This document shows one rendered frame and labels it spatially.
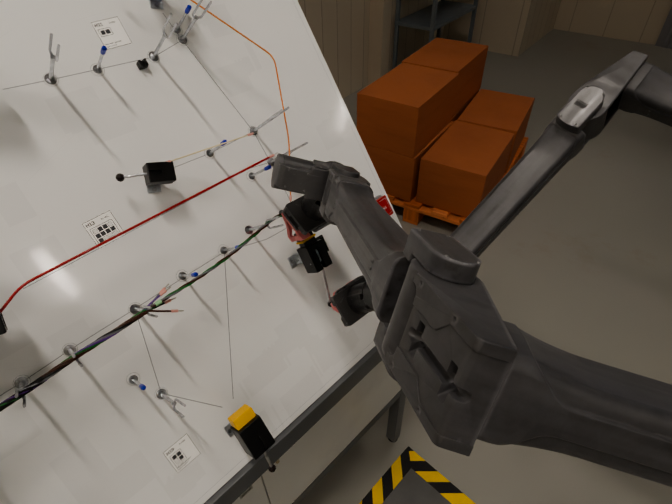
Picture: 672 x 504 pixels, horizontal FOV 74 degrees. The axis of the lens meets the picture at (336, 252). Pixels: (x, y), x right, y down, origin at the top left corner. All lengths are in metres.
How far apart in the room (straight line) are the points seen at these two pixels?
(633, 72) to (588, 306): 1.91
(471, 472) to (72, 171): 1.66
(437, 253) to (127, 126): 0.69
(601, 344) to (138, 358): 2.10
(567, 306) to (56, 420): 2.27
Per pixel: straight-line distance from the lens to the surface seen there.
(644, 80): 0.85
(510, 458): 2.02
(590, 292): 2.72
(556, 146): 0.80
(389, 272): 0.38
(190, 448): 0.93
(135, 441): 0.90
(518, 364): 0.27
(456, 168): 2.60
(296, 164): 0.73
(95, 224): 0.86
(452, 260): 0.32
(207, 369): 0.91
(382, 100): 2.60
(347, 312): 0.85
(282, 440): 1.01
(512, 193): 0.78
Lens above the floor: 1.76
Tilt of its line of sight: 42 degrees down
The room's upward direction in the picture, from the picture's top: 2 degrees counter-clockwise
